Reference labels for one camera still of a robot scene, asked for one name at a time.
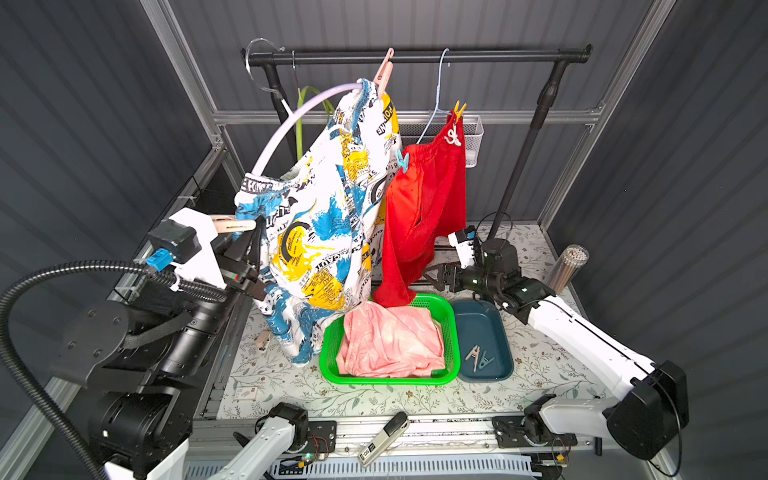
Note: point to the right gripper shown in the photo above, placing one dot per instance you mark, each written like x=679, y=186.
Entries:
x=452, y=276

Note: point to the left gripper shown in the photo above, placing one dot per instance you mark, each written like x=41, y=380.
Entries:
x=241, y=264

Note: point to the beige clothespin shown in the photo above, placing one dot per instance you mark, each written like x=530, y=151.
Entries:
x=229, y=224

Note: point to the pink clothespin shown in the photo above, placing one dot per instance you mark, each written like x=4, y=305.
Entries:
x=263, y=339
x=473, y=357

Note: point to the comic print shorts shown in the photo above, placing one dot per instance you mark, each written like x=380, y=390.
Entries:
x=324, y=220

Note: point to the pink tie-dye shorts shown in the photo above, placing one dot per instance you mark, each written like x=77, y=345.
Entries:
x=397, y=342

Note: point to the teal clothespin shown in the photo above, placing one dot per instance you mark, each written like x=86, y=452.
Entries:
x=485, y=361

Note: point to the lilac plastic hanger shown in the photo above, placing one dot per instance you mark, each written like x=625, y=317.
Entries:
x=262, y=53

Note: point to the salmon clothespin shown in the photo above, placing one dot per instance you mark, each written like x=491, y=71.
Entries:
x=384, y=73

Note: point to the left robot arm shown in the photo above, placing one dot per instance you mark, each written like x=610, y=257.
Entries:
x=146, y=356

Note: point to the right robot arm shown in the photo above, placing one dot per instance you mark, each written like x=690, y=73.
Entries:
x=648, y=403

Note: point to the red shorts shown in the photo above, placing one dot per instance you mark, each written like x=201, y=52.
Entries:
x=424, y=202

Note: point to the green plastic basket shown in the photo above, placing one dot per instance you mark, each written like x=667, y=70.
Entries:
x=442, y=312

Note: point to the fallen pink clothespin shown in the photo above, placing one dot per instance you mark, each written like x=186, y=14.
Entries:
x=263, y=339

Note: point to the dark teal tray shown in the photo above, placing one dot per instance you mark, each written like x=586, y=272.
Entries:
x=479, y=323

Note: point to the blue clothespin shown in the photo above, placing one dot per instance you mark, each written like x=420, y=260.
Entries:
x=402, y=158

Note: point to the clear tube of sticks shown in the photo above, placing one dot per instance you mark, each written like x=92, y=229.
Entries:
x=573, y=258

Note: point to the yellow clothespin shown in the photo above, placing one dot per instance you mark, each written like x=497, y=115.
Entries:
x=459, y=109

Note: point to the silver black handheld device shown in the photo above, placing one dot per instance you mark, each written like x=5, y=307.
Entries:
x=385, y=438

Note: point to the black clothes rack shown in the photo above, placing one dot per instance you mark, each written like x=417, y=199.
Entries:
x=560, y=59

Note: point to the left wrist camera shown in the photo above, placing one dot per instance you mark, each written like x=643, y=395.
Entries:
x=184, y=241

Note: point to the white wire wall basket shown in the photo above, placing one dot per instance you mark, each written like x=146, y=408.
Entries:
x=418, y=129

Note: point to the light blue wire hanger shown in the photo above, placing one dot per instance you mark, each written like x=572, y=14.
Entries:
x=436, y=107

